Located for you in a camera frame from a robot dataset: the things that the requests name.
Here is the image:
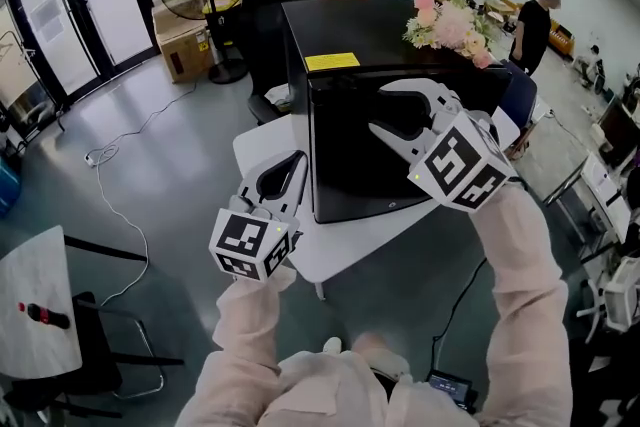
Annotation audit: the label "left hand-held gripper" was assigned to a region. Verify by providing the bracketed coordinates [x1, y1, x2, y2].
[208, 149, 309, 282]

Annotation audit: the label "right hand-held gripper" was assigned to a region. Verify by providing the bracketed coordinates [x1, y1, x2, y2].
[368, 78, 519, 215]

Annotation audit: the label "mini fridge door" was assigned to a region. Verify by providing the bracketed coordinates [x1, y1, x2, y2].
[307, 64, 514, 225]

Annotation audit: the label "black mini fridge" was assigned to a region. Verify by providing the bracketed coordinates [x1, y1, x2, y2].
[281, 0, 514, 225]

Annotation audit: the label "person's right forearm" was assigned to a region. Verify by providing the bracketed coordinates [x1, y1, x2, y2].
[469, 184, 571, 309]

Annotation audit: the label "person's left forearm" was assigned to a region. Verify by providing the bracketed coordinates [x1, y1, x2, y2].
[212, 264, 299, 366]

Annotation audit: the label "pink and white flower bouquet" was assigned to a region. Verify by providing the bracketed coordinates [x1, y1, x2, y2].
[402, 0, 501, 70]

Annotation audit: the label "dark blue chair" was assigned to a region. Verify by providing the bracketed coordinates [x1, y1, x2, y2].
[499, 59, 539, 152]

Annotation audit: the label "yellow sofa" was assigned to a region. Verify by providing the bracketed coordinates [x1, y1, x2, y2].
[547, 19, 576, 61]

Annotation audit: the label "large labelled cardboard box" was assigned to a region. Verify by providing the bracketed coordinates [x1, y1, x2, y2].
[152, 4, 214, 85]

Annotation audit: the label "black office chair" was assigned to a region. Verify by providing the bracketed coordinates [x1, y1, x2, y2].
[241, 0, 319, 126]

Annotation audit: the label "black bin with yellow lid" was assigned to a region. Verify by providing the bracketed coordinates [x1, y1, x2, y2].
[202, 0, 245, 51]

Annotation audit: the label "person's right leg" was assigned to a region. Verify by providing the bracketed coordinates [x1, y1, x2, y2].
[351, 332, 412, 379]

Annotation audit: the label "person's pale pink shirt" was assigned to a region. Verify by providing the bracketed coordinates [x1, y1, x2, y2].
[174, 339, 574, 427]

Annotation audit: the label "black garment rack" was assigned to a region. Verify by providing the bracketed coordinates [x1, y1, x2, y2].
[0, 29, 69, 141]

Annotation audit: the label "dark soda bottle red label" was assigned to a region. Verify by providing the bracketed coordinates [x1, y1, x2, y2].
[17, 301, 71, 331]

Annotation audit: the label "white marble table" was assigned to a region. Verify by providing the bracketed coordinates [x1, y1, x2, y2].
[0, 224, 84, 381]

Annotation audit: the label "blue water jug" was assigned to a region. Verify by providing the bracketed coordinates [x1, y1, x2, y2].
[0, 153, 24, 219]

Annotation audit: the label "white office chair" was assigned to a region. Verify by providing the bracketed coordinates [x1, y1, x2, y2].
[577, 255, 640, 347]

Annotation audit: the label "black-framed glass entrance doors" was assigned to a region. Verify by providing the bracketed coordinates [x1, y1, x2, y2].
[0, 0, 157, 116]

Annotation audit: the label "white extension cord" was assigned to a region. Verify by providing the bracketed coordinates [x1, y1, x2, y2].
[83, 79, 199, 307]

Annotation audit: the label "black recorder cable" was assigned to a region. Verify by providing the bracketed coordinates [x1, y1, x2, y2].
[432, 257, 489, 379]

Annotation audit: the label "white desk with metal frame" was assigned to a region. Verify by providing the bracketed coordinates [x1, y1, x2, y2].
[542, 149, 634, 266]

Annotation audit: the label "black chrome-frame chair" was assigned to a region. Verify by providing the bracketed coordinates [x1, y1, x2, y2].
[63, 234, 186, 401]

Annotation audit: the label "black recorder box with screen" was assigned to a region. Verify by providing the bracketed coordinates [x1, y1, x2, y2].
[427, 369, 476, 414]

